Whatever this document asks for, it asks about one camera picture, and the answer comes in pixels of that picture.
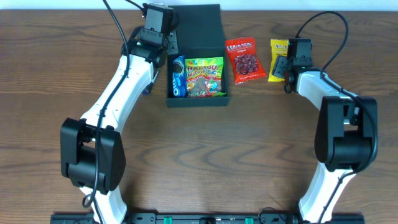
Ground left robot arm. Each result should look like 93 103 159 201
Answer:
60 27 178 223

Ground yellow Hacks candy bag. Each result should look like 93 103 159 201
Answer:
268 39 289 82

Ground green Haribo gummy bag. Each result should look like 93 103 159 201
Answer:
185 57 226 98

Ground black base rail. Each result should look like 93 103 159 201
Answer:
50 212 365 224

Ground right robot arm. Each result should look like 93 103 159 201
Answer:
274 55 377 223

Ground red Hacks candy bag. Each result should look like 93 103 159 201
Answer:
225 37 267 85

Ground dark blue snack bar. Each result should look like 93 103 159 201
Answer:
142 83 154 95

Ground blue Oreo cookie pack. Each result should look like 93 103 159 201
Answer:
172 55 187 98

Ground dark green open box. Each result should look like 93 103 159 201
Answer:
165 4 229 108

